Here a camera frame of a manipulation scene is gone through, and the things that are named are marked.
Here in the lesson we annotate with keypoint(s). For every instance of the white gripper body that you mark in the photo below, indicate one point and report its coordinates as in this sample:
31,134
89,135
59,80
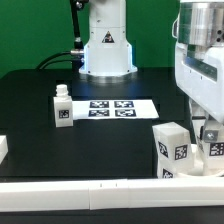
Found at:
201,77

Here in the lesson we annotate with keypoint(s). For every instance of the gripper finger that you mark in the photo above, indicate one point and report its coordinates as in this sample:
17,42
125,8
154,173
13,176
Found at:
211,130
196,111

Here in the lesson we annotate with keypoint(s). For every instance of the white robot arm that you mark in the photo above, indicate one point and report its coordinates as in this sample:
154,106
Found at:
108,54

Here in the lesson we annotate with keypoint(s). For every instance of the white marker sheet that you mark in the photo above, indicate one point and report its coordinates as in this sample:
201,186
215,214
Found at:
114,109

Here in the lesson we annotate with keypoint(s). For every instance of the white left barrier block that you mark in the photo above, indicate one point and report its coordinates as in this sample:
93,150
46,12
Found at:
3,147

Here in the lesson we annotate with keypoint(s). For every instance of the white front barrier rail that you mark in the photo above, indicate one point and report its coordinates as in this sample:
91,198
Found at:
111,194

